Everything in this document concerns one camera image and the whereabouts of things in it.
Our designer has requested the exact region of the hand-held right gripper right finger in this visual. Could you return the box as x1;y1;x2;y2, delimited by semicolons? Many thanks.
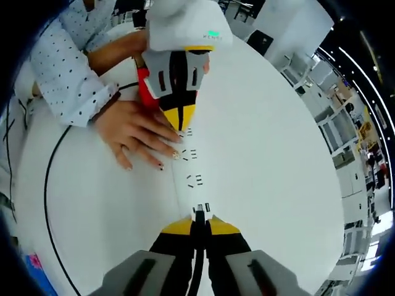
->
205;214;310;296

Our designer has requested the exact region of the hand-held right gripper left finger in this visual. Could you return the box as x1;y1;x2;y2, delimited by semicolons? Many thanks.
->
101;215;195;296

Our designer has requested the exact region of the white desk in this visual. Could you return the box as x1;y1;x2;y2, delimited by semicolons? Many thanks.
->
15;18;343;296

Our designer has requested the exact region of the yellow metal frame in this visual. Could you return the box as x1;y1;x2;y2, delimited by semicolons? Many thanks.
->
357;121;380;152

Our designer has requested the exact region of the row of white cabinets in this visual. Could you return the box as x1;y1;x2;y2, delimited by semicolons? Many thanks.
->
277;52;376;201

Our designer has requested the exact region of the black data cable USB plug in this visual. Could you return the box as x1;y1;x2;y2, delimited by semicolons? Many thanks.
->
44;81;207;296

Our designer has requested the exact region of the black screen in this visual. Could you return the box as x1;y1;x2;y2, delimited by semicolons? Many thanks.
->
247;28;275;57

